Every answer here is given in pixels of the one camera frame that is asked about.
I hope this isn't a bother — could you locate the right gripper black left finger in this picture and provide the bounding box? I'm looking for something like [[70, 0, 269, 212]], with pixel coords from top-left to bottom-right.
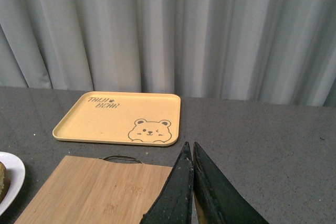
[[140, 142, 194, 223]]

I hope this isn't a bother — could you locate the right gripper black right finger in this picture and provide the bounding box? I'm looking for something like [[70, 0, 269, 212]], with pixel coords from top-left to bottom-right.
[[193, 142, 268, 223]]

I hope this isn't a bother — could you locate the white round plate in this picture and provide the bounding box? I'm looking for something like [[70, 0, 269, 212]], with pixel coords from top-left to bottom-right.
[[1, 152, 26, 215]]

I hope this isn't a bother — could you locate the bread slice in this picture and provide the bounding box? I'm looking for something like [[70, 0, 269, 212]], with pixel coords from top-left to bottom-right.
[[0, 162, 11, 202]]

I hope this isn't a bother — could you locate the yellow bear tray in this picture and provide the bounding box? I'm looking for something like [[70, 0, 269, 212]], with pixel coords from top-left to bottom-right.
[[52, 91, 181, 147]]

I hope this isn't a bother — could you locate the bamboo cutting board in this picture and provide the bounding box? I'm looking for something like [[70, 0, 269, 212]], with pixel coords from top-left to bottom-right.
[[16, 156, 171, 223]]

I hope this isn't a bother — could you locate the grey curtain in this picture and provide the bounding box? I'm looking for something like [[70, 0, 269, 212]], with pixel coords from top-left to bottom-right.
[[1, 0, 335, 106]]

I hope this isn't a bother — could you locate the metal cutting board handle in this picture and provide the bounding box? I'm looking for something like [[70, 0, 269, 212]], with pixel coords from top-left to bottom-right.
[[101, 155, 142, 164]]

